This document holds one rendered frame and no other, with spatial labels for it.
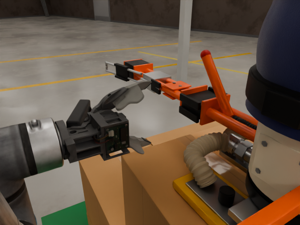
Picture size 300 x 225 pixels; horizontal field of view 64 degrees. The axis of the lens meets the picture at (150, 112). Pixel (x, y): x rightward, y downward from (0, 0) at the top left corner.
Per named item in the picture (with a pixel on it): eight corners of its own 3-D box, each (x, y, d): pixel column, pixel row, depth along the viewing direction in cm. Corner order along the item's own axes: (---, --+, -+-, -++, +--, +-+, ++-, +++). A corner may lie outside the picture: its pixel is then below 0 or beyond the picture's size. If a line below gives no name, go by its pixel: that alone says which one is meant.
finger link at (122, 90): (136, 99, 49) (106, 129, 48) (132, 97, 51) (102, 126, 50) (123, 84, 46) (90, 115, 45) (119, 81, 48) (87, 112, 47)
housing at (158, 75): (172, 89, 75) (172, 75, 73) (153, 93, 72) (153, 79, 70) (160, 83, 80) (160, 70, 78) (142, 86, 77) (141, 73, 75)
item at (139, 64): (153, 77, 85) (153, 63, 83) (134, 81, 82) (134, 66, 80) (141, 71, 92) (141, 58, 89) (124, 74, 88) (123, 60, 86)
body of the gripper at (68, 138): (133, 153, 46) (69, 173, 41) (115, 133, 53) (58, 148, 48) (132, 117, 43) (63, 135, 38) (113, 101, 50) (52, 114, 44)
